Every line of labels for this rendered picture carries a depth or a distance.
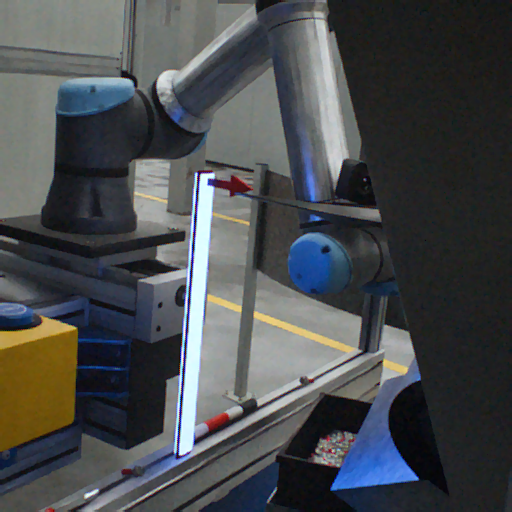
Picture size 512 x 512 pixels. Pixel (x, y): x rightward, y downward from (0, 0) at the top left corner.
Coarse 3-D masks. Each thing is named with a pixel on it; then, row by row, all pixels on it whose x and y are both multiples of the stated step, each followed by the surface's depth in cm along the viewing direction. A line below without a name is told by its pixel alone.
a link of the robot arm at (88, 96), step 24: (72, 96) 122; (96, 96) 121; (120, 96) 123; (144, 96) 130; (72, 120) 122; (96, 120) 122; (120, 120) 124; (144, 120) 128; (72, 144) 123; (96, 144) 123; (120, 144) 125; (144, 144) 130
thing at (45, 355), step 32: (0, 352) 63; (32, 352) 66; (64, 352) 69; (0, 384) 64; (32, 384) 67; (64, 384) 70; (0, 416) 64; (32, 416) 67; (64, 416) 70; (0, 448) 65
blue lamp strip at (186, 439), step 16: (208, 176) 87; (208, 192) 88; (208, 208) 88; (208, 224) 89; (208, 240) 89; (192, 288) 89; (192, 304) 89; (192, 320) 90; (192, 336) 90; (192, 352) 91; (192, 368) 92; (192, 384) 92; (192, 400) 93; (192, 416) 94; (192, 432) 94
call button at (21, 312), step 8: (0, 304) 71; (8, 304) 71; (16, 304) 71; (0, 312) 68; (8, 312) 69; (16, 312) 69; (24, 312) 69; (32, 312) 70; (0, 320) 68; (8, 320) 68; (16, 320) 68; (24, 320) 68; (32, 320) 70
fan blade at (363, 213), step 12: (240, 192) 73; (276, 204) 73; (288, 204) 72; (300, 204) 73; (312, 204) 74; (324, 204) 76; (336, 204) 77; (348, 204) 78; (360, 204) 78; (372, 204) 79; (324, 216) 88; (336, 216) 71; (348, 216) 71; (360, 216) 71; (372, 216) 71
